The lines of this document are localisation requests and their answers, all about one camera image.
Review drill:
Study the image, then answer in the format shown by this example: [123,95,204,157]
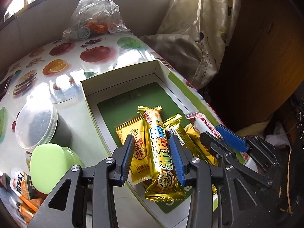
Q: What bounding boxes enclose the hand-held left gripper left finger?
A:
[27,135,135,228]

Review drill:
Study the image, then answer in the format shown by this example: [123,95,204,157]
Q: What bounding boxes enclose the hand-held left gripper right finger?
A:
[169,135,264,228]

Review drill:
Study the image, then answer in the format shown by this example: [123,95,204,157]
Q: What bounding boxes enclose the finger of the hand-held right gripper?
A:
[216,124,279,169]
[200,131,273,188]

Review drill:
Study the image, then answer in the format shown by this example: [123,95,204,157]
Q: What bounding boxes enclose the yellow peanut crisp packet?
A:
[115,115,152,186]

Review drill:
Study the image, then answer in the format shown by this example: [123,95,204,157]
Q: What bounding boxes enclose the gold snack packet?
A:
[184,123,219,167]
[164,114,190,140]

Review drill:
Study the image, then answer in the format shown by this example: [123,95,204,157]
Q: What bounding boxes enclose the long yellow snack packet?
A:
[138,105,186,202]

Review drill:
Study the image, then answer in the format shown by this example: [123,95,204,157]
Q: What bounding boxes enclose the white and red snack packet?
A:
[185,111,224,138]

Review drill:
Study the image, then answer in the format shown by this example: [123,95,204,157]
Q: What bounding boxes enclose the green cardboard box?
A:
[80,59,222,219]

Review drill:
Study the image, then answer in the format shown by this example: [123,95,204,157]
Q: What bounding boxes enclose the yellow cloth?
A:
[235,121,273,138]

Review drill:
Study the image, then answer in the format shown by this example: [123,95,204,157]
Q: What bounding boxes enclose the brown wooden wardrobe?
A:
[209,0,304,133]

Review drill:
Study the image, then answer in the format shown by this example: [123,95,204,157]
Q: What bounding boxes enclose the round container with clear lid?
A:
[15,97,72,150]

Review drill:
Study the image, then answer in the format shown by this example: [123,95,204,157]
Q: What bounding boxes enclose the fruit print tablecloth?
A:
[0,32,221,228]

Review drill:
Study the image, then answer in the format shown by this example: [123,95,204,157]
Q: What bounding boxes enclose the cream patterned curtain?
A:
[140,0,243,91]

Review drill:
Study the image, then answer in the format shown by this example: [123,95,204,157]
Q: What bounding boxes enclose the black mobile phone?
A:
[0,75,13,100]

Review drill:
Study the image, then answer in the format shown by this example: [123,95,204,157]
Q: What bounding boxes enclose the clear plastic bag with oranges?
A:
[62,0,131,40]

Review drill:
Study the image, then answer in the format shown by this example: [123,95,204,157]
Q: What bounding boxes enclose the yellow cord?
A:
[279,147,294,213]

